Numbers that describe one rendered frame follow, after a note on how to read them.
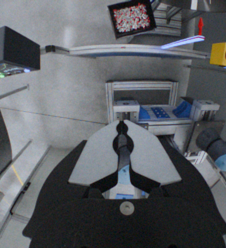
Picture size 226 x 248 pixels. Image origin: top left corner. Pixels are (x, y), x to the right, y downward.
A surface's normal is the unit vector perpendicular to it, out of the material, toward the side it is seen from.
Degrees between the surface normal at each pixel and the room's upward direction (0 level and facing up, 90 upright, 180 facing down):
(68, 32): 0
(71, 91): 0
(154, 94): 0
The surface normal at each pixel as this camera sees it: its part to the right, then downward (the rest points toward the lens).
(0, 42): -0.03, 0.23
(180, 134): -0.03, 0.47
